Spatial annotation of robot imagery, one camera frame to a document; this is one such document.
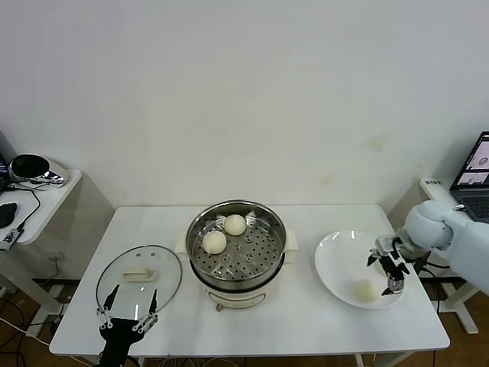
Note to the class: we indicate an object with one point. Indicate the white printed usb hub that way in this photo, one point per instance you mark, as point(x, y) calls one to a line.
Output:
point(10, 239)

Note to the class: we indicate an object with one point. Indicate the black computer mouse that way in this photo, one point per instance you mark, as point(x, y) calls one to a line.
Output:
point(7, 215)

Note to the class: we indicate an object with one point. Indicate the white wall socket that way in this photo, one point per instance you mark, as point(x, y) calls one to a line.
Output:
point(55, 255)

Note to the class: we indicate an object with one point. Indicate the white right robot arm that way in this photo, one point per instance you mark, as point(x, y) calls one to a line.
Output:
point(428, 225)

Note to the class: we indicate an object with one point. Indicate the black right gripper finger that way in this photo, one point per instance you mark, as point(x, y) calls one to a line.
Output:
point(373, 256)
point(397, 275)

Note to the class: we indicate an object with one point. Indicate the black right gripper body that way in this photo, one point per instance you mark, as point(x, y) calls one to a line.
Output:
point(389, 246)

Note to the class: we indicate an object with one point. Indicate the white printed label sticker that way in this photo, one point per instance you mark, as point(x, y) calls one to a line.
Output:
point(432, 182)

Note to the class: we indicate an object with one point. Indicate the shiny chrome helmet-shaped device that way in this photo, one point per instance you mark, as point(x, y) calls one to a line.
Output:
point(28, 166)

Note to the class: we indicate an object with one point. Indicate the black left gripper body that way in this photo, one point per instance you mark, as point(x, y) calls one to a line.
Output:
point(122, 336)

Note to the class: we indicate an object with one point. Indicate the cream electric cooking pot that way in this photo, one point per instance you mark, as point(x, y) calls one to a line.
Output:
point(233, 296)

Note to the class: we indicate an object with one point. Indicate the white steamed baozi bun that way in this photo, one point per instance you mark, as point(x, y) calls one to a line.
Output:
point(235, 224)
point(381, 269)
point(214, 242)
point(366, 290)

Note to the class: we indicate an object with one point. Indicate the stainless steel steamer basket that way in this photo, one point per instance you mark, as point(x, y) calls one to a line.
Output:
point(248, 267)

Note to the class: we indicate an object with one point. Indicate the white round plate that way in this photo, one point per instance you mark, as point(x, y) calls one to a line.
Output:
point(336, 267)

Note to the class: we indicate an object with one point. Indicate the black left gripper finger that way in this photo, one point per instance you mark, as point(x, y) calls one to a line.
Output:
point(111, 298)
point(153, 302)

